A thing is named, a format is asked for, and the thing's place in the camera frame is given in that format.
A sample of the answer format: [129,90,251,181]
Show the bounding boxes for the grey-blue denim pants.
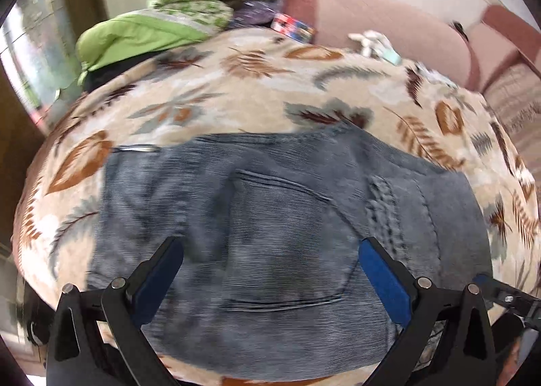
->
[86,123,492,381]

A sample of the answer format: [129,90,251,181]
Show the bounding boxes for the black shoe left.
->
[18,283,55,347]

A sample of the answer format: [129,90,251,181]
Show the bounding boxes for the pink padded headboard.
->
[282,0,540,92]

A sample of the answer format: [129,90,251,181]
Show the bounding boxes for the black clip on headboard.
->
[450,21,469,42]

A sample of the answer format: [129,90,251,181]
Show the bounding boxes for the white glove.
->
[348,30,402,66]

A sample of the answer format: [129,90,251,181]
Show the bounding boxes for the stained glass window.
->
[1,0,81,134]

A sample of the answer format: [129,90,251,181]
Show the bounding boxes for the beige leaf-pattern fleece blanket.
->
[11,26,541,386]

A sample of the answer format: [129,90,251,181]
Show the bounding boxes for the red blue small packet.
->
[270,14,315,44]

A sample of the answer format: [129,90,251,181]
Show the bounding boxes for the green patterned folded quilt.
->
[76,0,234,83]

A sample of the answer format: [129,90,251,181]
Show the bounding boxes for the purple patterned cloth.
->
[227,0,283,30]

